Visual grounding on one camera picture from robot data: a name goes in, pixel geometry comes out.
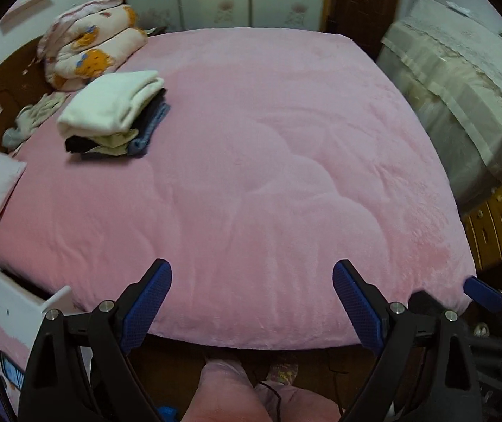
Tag white fuzzy cardigan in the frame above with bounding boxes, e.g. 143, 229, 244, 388
57, 71, 164, 138

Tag right patterned slipper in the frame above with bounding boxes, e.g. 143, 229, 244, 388
266, 363, 299, 386

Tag pink pajama legs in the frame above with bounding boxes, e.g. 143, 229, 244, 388
183, 359, 341, 421

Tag blue grey folded garment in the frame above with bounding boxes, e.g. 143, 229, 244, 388
127, 101, 171, 157

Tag green folded garment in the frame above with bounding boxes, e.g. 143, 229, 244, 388
88, 129, 138, 156

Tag black folded garment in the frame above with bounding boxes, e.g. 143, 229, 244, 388
65, 89, 171, 159

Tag pink plush bed cover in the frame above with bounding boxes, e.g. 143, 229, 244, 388
0, 28, 475, 350

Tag lace covered furniture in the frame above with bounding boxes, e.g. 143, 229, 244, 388
377, 0, 502, 205

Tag crumpled beige cloth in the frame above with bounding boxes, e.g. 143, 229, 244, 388
2, 91, 69, 151

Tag wooden headboard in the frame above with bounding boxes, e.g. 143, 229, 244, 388
0, 38, 54, 153

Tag pink bear print quilt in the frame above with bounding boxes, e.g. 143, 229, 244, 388
36, 0, 148, 91

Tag dark wooden door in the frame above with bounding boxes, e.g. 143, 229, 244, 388
325, 0, 399, 60

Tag wooden wall shelf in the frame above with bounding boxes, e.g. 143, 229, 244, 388
0, 0, 51, 25

